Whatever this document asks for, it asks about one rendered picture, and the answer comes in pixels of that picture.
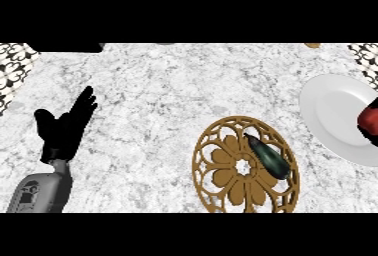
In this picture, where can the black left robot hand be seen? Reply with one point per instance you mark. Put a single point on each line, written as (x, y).
(64, 133)

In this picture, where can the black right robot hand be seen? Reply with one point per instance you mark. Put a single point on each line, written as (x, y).
(374, 104)

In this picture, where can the red bell pepper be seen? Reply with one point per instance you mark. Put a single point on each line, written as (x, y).
(369, 121)

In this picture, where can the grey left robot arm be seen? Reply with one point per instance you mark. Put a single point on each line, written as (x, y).
(41, 191)

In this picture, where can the white round plate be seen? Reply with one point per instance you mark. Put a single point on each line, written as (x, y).
(334, 113)

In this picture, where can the brown openwork round placemat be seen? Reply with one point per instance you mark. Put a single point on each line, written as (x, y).
(230, 173)

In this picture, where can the small brown object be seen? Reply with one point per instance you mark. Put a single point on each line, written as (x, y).
(312, 45)

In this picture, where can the black appliance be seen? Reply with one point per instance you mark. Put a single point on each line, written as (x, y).
(66, 47)

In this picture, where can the dark green eggplant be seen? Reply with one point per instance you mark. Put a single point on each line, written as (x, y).
(269, 158)

